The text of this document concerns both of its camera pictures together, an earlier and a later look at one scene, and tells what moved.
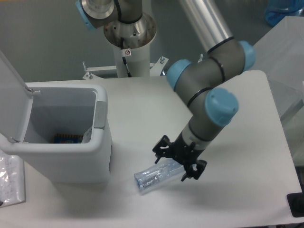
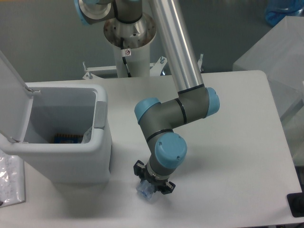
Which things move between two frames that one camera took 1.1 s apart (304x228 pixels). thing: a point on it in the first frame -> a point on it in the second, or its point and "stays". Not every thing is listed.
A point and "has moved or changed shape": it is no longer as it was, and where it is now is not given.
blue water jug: [276, 10] stays
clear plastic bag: [12, 180] stays
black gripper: [182, 153] -> [158, 184]
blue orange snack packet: [68, 138] stays
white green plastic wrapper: [87, 136] stays
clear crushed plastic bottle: [159, 172] has moved or changed shape
